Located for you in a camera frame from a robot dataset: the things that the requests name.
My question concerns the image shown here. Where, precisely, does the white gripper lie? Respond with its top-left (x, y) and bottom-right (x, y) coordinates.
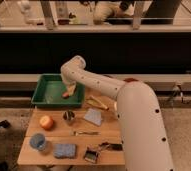
top-left (61, 74), bottom-right (76, 95)

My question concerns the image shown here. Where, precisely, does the small orange red pepper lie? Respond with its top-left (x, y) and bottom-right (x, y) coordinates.
top-left (62, 92), bottom-right (70, 98)

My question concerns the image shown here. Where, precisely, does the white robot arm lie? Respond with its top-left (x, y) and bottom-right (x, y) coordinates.
top-left (60, 55), bottom-right (175, 171)

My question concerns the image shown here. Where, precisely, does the green plastic tray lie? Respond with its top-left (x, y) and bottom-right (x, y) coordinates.
top-left (31, 74), bottom-right (85, 108)

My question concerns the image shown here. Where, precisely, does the small metal cup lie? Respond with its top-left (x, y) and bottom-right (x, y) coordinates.
top-left (63, 110), bottom-right (75, 125)

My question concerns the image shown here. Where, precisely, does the light blue cloth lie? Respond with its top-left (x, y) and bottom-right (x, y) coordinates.
top-left (84, 108), bottom-right (102, 126)

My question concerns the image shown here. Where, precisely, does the orange fruit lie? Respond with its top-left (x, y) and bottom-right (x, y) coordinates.
top-left (39, 115), bottom-right (54, 130)

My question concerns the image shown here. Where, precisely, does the wooden table board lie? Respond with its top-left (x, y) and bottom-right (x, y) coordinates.
top-left (17, 88), bottom-right (121, 166)

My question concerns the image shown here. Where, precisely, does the blue lidded clear cup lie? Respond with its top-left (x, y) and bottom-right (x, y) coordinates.
top-left (29, 133), bottom-right (47, 151)

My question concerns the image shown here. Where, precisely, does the blue sponge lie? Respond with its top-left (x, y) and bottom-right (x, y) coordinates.
top-left (53, 144), bottom-right (76, 159)

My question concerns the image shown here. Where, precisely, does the small black metal box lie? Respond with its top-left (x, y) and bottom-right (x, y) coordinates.
top-left (84, 148), bottom-right (99, 164)

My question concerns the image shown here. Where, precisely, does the black handled tool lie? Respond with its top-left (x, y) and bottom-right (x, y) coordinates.
top-left (99, 142), bottom-right (123, 151)

